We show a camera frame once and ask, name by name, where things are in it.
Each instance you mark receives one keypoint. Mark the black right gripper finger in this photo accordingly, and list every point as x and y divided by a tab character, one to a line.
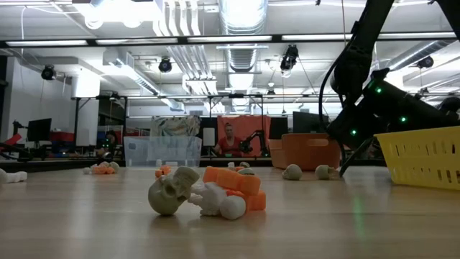
355	157

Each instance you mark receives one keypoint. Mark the yellow plastic basket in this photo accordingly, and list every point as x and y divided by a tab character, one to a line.
424	162

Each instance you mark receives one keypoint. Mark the orange plastic toy figure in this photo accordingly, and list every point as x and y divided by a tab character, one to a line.
233	180
100	170
164	171
238	168
257	201

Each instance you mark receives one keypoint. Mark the small black background robot arm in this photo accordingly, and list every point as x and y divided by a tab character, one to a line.
257	136

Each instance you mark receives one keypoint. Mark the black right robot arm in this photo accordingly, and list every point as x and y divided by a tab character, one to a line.
366	36

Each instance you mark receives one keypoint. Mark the orange plastic bin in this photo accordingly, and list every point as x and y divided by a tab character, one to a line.
309	154

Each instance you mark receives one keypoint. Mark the black ceiling spotlight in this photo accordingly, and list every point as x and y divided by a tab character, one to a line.
426	62
289	59
165	65
48	72

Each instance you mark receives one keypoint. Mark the red backdrop cloth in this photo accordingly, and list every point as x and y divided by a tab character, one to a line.
251	124

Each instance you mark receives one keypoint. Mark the person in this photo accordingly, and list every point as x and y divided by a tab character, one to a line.
230	145
109	141

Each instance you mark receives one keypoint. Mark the black overhead beam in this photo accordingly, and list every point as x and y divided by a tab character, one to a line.
276	37

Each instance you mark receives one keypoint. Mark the white toy bone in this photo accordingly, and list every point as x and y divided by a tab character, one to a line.
215	201

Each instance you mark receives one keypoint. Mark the white board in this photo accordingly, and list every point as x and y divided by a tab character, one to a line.
209	136

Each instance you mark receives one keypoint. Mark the patterned cloth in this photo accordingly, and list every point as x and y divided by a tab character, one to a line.
176	126

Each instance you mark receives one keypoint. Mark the clear plastic bin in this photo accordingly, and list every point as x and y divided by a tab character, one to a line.
161	151

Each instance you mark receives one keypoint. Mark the white column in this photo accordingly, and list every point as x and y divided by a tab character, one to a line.
86	118

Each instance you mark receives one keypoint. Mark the silver ventilation duct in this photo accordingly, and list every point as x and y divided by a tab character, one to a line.
242	21

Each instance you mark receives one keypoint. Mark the black background rig frame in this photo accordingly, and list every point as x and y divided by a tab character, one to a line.
76	122

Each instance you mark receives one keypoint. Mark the black metal table frame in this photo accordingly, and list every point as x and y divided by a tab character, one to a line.
54	163

